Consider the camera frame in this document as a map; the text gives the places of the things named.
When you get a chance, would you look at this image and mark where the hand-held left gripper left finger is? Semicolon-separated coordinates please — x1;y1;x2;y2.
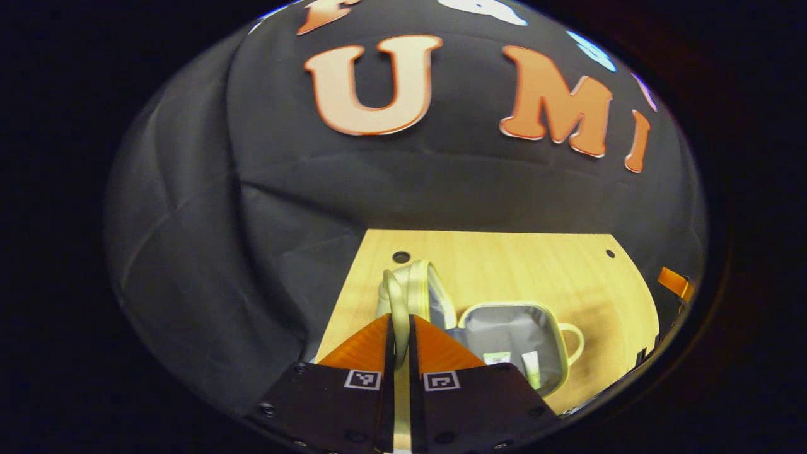
249;313;397;454

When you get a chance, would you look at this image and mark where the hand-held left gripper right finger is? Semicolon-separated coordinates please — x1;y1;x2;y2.
408;314;562;453

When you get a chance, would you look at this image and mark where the pale yellow suitcase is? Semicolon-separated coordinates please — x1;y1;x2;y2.
376;260;586;399

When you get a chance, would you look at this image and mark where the white tapered skin care tube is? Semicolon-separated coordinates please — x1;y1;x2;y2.
521;351;543;390

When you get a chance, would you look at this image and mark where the black backdrop cloth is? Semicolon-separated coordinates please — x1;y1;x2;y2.
104;0;710;417

